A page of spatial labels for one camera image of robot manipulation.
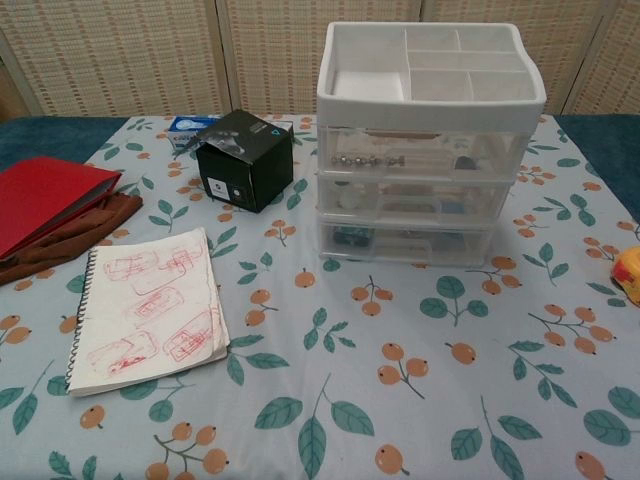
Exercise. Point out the woven folding screen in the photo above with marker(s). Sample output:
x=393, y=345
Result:
x=125, y=55

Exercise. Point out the brown cloth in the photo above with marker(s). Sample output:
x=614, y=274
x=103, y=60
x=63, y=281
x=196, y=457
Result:
x=75, y=235

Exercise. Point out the clear plastic bottom drawer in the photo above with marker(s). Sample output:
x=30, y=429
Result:
x=440, y=242

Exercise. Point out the red spiral binder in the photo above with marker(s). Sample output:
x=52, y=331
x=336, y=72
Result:
x=45, y=200

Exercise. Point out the white plastic drawer organizer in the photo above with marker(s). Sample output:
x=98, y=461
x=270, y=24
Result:
x=425, y=107

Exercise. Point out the blue white toothpaste box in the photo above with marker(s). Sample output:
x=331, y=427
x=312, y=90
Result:
x=184, y=127

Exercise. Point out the clear plastic middle drawer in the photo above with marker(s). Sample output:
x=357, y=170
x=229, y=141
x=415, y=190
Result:
x=425, y=197

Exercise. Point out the yellow tape measure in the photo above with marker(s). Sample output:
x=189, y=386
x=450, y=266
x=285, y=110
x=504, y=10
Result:
x=629, y=275

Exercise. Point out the spiral notebook with red scribbles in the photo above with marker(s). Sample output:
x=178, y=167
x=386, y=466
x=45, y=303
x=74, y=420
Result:
x=150, y=310

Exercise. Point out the black cube cardboard box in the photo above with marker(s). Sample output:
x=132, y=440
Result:
x=250, y=165

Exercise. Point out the floral fruit print tablecloth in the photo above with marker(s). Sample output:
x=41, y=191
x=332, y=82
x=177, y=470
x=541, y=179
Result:
x=320, y=400

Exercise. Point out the clear plastic top drawer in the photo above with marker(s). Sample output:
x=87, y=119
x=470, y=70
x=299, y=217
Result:
x=430, y=150

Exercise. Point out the green circuit board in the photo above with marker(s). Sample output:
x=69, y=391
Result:
x=351, y=235

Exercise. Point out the clear plastic drawer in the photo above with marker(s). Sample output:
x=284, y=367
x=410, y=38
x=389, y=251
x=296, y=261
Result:
x=440, y=242
x=425, y=197
x=430, y=150

